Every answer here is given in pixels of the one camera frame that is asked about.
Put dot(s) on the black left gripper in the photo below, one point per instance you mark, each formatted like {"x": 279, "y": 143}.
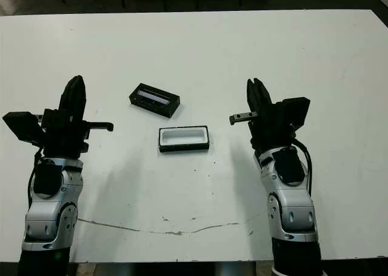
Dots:
{"x": 63, "y": 139}

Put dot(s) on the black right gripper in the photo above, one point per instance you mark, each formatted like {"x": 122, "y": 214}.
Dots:
{"x": 269, "y": 130}

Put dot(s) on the black box lid silver print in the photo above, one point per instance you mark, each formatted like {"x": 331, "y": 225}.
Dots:
{"x": 145, "y": 103}

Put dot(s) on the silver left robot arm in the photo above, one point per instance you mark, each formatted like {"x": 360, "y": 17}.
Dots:
{"x": 48, "y": 215}

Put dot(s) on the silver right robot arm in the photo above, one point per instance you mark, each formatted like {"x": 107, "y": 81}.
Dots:
{"x": 294, "y": 218}

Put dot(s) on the black box base white insert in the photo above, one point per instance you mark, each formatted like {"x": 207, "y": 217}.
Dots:
{"x": 182, "y": 136}

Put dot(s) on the silver right robot leg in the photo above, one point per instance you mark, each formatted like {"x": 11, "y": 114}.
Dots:
{"x": 236, "y": 271}

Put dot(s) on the silver robot leg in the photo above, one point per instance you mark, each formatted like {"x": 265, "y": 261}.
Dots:
{"x": 236, "y": 271}
{"x": 124, "y": 271}

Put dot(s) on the silver left robot leg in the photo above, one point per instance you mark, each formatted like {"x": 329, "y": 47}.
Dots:
{"x": 124, "y": 271}

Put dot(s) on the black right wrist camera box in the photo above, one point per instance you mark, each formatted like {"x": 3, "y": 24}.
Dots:
{"x": 297, "y": 110}

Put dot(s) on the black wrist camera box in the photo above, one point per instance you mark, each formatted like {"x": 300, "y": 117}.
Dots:
{"x": 21, "y": 125}
{"x": 297, "y": 110}

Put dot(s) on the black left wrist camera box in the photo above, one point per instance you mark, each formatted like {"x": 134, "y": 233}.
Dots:
{"x": 21, "y": 125}

